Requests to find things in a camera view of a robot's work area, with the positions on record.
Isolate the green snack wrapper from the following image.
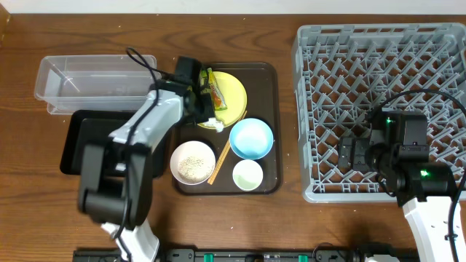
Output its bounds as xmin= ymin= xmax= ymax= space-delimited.
xmin=200 ymin=68 xmax=227 ymax=111

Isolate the white tissue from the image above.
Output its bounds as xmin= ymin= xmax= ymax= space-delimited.
xmin=202 ymin=117 xmax=224 ymax=132

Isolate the yellow plate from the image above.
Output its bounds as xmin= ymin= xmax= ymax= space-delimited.
xmin=198 ymin=70 xmax=248 ymax=130

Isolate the white bowl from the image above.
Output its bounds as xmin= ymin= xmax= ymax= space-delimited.
xmin=170 ymin=140 xmax=216 ymax=186

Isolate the light blue bowl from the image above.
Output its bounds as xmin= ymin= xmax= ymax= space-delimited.
xmin=229 ymin=118 xmax=275 ymax=160

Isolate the small pale green cup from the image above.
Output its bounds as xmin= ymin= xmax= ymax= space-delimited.
xmin=232 ymin=159 xmax=264 ymax=191

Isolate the rice grains pile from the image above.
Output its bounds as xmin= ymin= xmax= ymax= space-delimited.
xmin=178 ymin=156 xmax=206 ymax=181

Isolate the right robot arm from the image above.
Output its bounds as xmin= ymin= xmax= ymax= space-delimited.
xmin=338 ymin=111 xmax=465 ymax=261

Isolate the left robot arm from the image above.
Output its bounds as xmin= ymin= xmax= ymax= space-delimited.
xmin=78 ymin=80 xmax=215 ymax=261

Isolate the grey dishwasher rack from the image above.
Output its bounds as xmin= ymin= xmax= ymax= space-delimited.
xmin=292 ymin=23 xmax=465 ymax=203

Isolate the black waste tray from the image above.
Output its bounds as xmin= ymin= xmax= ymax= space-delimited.
xmin=59 ymin=109 xmax=172 ymax=179

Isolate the wooden chopstick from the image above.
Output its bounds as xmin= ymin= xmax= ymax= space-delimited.
xmin=207 ymin=110 xmax=248 ymax=186

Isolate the dark brown serving tray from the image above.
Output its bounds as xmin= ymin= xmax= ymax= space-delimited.
xmin=173 ymin=63 xmax=283 ymax=196

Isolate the clear plastic bin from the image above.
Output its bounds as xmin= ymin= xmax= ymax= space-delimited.
xmin=34 ymin=55 xmax=154 ymax=114

